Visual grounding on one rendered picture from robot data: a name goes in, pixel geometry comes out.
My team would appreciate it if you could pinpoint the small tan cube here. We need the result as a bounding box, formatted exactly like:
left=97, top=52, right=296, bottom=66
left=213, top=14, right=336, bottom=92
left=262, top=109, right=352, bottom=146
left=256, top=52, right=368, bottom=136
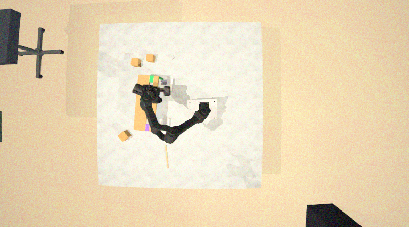
left=131, top=58, right=141, bottom=67

